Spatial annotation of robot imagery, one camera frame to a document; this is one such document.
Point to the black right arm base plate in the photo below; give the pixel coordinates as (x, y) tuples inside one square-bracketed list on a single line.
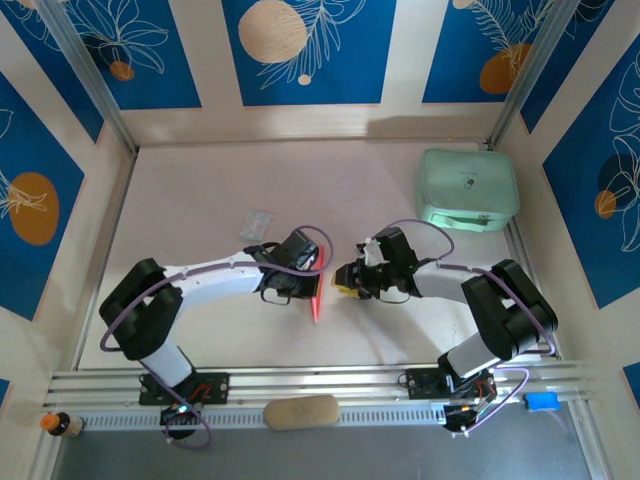
[(420, 382)]

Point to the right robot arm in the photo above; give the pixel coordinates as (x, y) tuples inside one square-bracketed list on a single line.
[(440, 282)]

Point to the small clear plastic bag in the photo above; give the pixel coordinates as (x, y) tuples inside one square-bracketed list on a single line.
[(256, 225)]

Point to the tan oval pad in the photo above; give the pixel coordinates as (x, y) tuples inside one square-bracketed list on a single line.
[(301, 412)]

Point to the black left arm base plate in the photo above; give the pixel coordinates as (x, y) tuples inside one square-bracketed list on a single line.
[(220, 387)]

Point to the aluminium frame post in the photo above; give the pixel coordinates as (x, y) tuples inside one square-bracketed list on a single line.
[(90, 75), (525, 75)]

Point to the small blue box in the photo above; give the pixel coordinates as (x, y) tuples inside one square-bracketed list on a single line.
[(541, 402)]

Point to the black controller board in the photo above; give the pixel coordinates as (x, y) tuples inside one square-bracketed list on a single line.
[(180, 414), (462, 419)]

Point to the mint green zip pouch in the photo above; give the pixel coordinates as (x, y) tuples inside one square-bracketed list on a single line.
[(465, 185)]

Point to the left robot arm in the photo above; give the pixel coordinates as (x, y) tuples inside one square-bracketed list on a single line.
[(215, 277)]

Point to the pale table mat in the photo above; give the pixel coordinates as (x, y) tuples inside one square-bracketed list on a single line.
[(200, 190)]

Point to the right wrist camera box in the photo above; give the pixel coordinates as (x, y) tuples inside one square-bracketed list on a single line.
[(370, 251)]

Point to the small bottle orange cap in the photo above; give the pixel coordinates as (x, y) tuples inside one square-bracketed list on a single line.
[(62, 425)]

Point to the pink cloth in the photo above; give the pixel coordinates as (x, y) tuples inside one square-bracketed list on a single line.
[(317, 312)]

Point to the aluminium mounting rail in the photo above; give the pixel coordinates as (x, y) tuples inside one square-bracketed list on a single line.
[(325, 382)]

